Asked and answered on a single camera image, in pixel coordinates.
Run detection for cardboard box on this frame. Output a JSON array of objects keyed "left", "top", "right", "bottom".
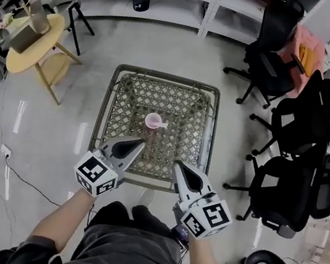
[
  {"left": 24, "top": 0, "right": 56, "bottom": 36},
  {"left": 8, "top": 20, "right": 43, "bottom": 57}
]

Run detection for black office chair with armrests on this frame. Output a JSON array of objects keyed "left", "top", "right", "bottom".
[{"left": 218, "top": 0, "right": 316, "bottom": 115}]

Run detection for white power strip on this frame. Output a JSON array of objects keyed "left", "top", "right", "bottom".
[{"left": 0, "top": 143, "right": 14, "bottom": 160}]

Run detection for person's left forearm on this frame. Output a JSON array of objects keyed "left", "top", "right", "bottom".
[{"left": 28, "top": 181, "right": 100, "bottom": 254}]

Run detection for pink garment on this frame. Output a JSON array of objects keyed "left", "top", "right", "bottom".
[{"left": 272, "top": 20, "right": 330, "bottom": 102}]

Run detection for white cabinet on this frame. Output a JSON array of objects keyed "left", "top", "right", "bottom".
[{"left": 299, "top": 0, "right": 330, "bottom": 44}]

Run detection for black waste bin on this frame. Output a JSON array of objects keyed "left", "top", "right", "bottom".
[{"left": 128, "top": 0, "right": 151, "bottom": 15}]

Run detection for person's grey shirt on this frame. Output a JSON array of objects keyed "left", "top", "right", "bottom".
[{"left": 0, "top": 206, "right": 253, "bottom": 264}]

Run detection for pink cup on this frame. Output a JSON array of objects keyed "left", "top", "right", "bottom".
[{"left": 143, "top": 111, "right": 164, "bottom": 131}]

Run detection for person's legs in black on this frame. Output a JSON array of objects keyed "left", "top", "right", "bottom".
[{"left": 85, "top": 195, "right": 182, "bottom": 250}]

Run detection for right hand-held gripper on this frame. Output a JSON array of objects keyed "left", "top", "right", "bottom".
[{"left": 162, "top": 160, "right": 241, "bottom": 244}]

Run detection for person's white shoe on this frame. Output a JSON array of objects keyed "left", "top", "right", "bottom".
[{"left": 138, "top": 186, "right": 156, "bottom": 209}]

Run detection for black floor cable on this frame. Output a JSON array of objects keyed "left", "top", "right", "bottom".
[{"left": 0, "top": 156, "right": 67, "bottom": 208}]

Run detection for yellow wooden chair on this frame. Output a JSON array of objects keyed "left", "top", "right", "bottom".
[{"left": 29, "top": 39, "right": 85, "bottom": 109}]

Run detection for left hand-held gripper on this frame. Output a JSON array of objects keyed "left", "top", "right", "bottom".
[{"left": 70, "top": 127, "right": 148, "bottom": 203}]

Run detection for round yellow table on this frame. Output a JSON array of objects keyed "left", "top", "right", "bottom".
[{"left": 0, "top": 6, "right": 90, "bottom": 109}]

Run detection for wicker glass-top table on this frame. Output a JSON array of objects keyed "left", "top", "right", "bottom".
[{"left": 83, "top": 60, "right": 225, "bottom": 199}]

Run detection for black mesh office chair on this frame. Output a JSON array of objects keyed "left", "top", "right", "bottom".
[
  {"left": 216, "top": 135, "right": 330, "bottom": 247},
  {"left": 243, "top": 60, "right": 330, "bottom": 169}
]

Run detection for black wrist device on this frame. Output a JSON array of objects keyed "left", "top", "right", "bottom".
[{"left": 169, "top": 223, "right": 194, "bottom": 250}]

